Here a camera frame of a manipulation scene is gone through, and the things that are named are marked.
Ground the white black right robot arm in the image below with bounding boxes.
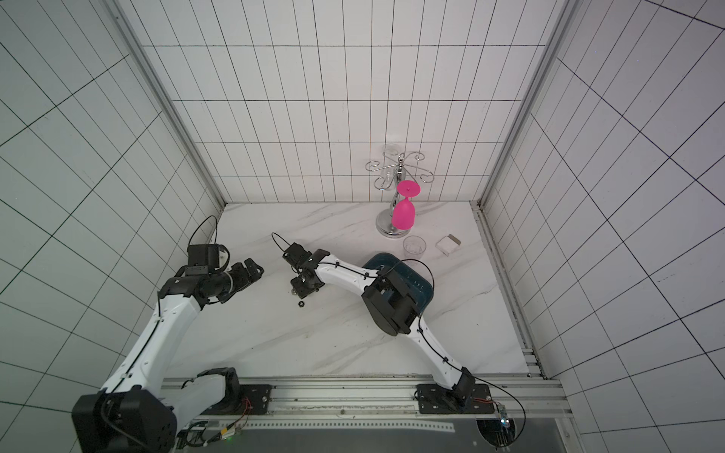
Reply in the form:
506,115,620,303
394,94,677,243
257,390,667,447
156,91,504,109
282,243,496,413

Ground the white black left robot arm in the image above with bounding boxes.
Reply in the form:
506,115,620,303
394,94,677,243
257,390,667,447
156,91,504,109
72,259,264,452

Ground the teal plastic storage box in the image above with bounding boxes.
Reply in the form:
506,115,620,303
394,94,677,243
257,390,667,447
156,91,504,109
362,252,434,313

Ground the small white box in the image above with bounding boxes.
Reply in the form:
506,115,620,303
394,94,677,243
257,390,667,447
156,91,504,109
435,234,462,256

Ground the clear plastic cup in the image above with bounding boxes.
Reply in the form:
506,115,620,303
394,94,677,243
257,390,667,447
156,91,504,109
402,235,427,260

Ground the pink plastic wine glass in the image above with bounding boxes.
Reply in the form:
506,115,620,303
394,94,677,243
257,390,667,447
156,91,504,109
391,180,421,230

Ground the chrome glass hanger stand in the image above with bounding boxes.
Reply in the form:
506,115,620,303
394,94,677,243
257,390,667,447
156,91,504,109
366,143,434,239

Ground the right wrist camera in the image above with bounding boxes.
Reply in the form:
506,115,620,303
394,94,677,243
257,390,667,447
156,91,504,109
271,232,330,274

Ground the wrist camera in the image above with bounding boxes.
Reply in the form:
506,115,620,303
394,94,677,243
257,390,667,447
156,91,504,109
271,232,330,274
185,243,230,276

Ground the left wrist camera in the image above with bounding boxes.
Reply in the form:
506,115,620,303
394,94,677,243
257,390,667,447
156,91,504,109
185,243,230,276

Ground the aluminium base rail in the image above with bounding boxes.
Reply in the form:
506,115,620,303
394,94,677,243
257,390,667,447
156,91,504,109
240,373,573,432

